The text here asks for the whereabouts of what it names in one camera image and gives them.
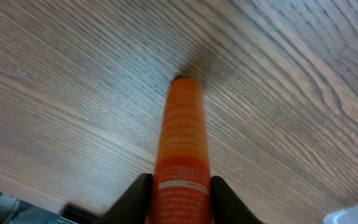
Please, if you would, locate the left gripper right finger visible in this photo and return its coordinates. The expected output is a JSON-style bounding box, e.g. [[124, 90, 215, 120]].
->
[[211, 175, 263, 224]]

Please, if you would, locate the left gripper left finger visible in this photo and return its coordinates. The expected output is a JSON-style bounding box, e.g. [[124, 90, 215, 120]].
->
[[96, 173, 153, 224]]

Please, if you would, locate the orange tube white cap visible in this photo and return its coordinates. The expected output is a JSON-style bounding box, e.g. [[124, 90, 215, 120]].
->
[[149, 78, 212, 224]]

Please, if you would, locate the clear plastic container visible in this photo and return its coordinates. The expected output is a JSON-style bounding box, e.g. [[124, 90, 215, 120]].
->
[[323, 205, 358, 224]]

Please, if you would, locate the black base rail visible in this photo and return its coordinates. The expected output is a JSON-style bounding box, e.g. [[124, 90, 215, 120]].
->
[[0, 192, 99, 224]]

